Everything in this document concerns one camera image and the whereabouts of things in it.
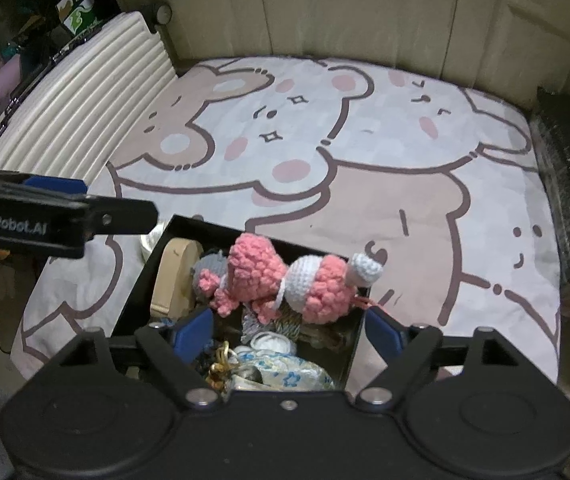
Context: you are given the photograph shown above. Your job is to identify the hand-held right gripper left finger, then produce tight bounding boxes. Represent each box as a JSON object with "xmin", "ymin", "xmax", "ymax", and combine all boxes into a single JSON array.
[{"xmin": 40, "ymin": 307, "xmax": 221, "ymax": 407}]

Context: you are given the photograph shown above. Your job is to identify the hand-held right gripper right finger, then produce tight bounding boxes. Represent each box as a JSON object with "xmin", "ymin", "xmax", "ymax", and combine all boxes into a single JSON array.
[{"xmin": 355, "ymin": 305, "xmax": 533, "ymax": 407}]

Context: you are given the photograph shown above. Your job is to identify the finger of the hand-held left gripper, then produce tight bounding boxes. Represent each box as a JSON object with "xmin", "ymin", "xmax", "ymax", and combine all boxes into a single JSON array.
[
  {"xmin": 86, "ymin": 198, "xmax": 160, "ymax": 237},
  {"xmin": 0, "ymin": 172, "xmax": 89, "ymax": 197}
]

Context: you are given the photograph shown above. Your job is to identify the beige wooden block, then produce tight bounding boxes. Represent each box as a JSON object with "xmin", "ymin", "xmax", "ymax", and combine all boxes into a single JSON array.
[{"xmin": 149, "ymin": 237, "xmax": 207, "ymax": 319}]

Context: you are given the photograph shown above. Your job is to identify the grey crochet doll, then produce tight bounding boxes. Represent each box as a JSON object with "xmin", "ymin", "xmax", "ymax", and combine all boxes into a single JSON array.
[{"xmin": 191, "ymin": 252, "xmax": 232, "ymax": 302}]

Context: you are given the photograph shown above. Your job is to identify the black box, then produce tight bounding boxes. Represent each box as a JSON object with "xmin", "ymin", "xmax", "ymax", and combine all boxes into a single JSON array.
[{"xmin": 112, "ymin": 214, "xmax": 372, "ymax": 392}]

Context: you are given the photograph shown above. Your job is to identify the pink crochet doll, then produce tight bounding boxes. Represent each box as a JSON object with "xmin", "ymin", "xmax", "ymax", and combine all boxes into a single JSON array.
[{"xmin": 196, "ymin": 232, "xmax": 387, "ymax": 327}]

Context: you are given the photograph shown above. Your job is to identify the braided grey rope tassel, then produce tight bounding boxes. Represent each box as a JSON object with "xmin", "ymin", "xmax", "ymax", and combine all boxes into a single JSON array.
[{"xmin": 241, "ymin": 309, "xmax": 316, "ymax": 347}]

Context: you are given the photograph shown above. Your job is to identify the blue floral pouch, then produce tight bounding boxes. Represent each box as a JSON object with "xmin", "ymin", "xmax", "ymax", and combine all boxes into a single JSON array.
[{"xmin": 209, "ymin": 344, "xmax": 337, "ymax": 393}]

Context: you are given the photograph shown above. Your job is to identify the white ribbon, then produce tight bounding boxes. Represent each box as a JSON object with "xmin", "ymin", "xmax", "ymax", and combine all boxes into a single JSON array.
[{"xmin": 138, "ymin": 227, "xmax": 164, "ymax": 262}]

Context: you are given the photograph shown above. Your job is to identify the white ribbed suitcase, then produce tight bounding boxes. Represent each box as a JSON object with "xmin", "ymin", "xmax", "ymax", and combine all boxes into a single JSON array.
[{"xmin": 0, "ymin": 10, "xmax": 182, "ymax": 188}]

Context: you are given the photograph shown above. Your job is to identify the bear printed blanket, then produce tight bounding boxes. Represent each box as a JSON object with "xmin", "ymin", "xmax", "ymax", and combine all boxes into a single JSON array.
[{"xmin": 10, "ymin": 56, "xmax": 564, "ymax": 387}]

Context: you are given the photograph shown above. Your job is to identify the green and white box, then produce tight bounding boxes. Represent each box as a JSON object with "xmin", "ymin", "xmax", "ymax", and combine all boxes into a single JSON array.
[{"xmin": 55, "ymin": 0, "xmax": 104, "ymax": 37}]

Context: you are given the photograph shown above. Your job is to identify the cream cabinet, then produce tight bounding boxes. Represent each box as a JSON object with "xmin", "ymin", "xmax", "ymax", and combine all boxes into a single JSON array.
[{"xmin": 104, "ymin": 0, "xmax": 570, "ymax": 117}]

